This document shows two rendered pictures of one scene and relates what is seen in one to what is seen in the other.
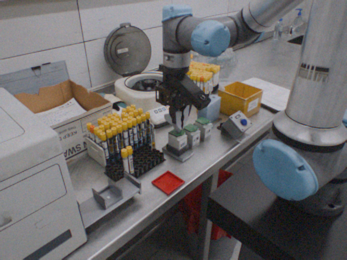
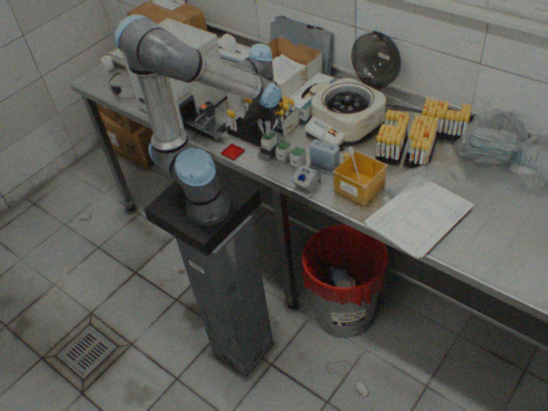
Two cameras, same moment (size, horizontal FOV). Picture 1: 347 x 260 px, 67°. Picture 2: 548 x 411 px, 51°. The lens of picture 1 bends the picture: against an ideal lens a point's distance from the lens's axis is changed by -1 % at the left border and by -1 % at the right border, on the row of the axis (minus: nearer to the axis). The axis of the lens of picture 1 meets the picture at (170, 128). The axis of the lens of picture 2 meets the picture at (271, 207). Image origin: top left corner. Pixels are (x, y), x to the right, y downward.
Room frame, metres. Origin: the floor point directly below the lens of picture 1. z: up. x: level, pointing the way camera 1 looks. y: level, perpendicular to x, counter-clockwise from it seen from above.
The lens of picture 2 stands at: (0.65, -1.69, 2.33)
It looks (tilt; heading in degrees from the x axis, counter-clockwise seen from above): 46 degrees down; 89
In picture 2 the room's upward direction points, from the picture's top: 8 degrees counter-clockwise
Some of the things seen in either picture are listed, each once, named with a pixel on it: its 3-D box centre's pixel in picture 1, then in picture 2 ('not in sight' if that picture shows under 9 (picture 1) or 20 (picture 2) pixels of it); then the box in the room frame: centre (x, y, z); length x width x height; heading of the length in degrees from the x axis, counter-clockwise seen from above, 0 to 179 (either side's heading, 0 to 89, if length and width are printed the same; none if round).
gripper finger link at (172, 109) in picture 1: (175, 109); not in sight; (0.68, -0.01, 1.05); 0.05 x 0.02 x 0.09; 138
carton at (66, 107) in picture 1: (62, 118); (280, 74); (0.80, 0.38, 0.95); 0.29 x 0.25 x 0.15; 46
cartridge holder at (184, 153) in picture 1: (177, 148); (269, 148); (0.70, -0.02, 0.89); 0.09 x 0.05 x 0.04; 48
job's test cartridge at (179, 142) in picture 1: (177, 141); (268, 143); (0.70, -0.02, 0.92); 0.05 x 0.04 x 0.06; 48
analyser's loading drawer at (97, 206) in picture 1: (100, 201); (201, 121); (0.45, 0.17, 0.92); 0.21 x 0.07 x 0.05; 136
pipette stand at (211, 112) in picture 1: (209, 111); (324, 156); (0.89, -0.14, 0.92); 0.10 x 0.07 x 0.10; 142
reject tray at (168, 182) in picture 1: (168, 182); (232, 152); (0.56, 0.01, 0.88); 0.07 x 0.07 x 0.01; 46
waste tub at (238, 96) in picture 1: (239, 100); (360, 178); (0.99, -0.28, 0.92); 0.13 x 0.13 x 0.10; 43
